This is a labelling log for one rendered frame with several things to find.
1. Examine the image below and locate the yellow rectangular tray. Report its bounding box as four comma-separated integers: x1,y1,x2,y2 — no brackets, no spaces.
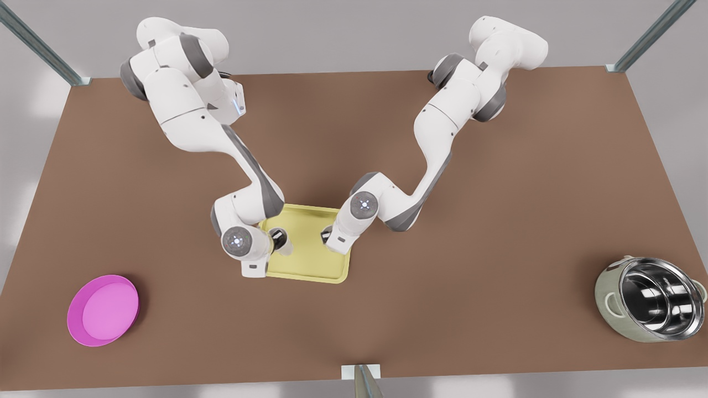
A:
259,203,353,285

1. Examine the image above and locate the pink round bowl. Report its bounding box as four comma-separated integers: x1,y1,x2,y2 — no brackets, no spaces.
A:
66,274,140,348

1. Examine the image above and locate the stainless steel pot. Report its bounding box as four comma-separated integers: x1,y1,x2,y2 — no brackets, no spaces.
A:
594,255,708,344

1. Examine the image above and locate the silver frame post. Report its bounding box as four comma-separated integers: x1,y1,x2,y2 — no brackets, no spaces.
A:
341,363,383,398
0,2,92,87
605,0,699,74

